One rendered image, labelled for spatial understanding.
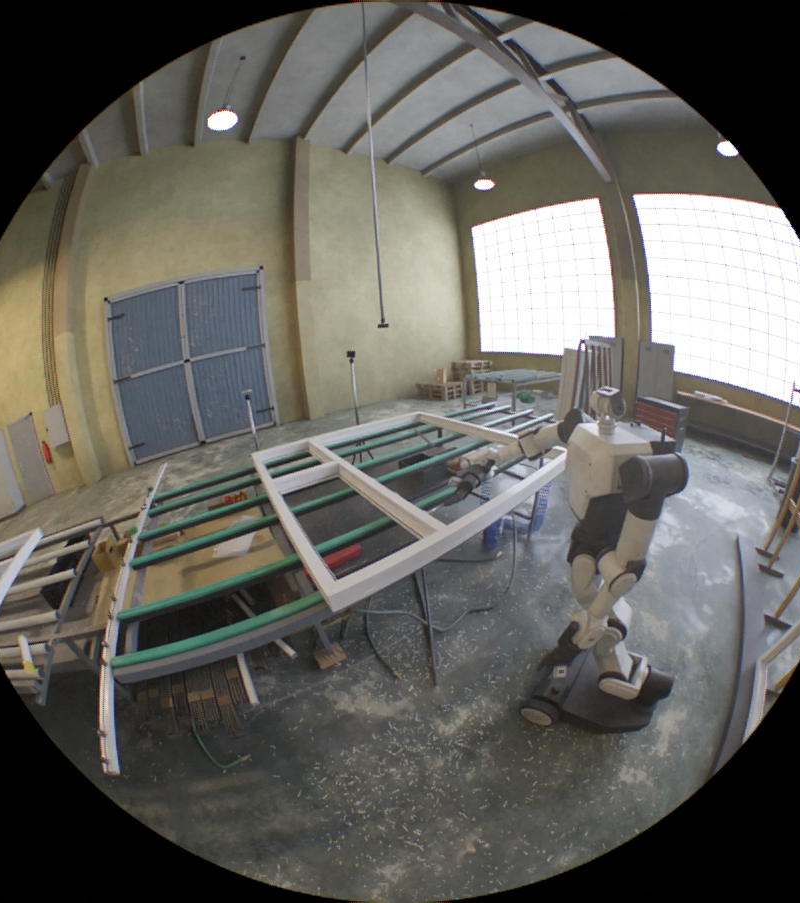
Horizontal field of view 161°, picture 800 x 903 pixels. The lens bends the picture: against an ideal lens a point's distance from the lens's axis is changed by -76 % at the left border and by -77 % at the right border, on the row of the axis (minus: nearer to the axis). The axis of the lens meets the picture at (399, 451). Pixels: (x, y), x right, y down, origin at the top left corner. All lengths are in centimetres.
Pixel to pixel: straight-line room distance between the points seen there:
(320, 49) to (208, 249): 533
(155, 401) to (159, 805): 683
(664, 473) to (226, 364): 707
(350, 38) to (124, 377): 850
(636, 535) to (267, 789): 171
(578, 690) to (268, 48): 912
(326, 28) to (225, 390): 840
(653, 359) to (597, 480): 709
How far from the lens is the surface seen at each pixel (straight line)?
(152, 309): 742
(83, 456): 778
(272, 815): 165
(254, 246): 782
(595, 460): 77
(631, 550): 78
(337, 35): 768
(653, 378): 780
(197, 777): 185
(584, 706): 154
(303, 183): 859
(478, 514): 105
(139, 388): 733
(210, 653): 92
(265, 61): 805
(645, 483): 66
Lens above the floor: 151
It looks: 21 degrees down
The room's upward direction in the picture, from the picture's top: 4 degrees counter-clockwise
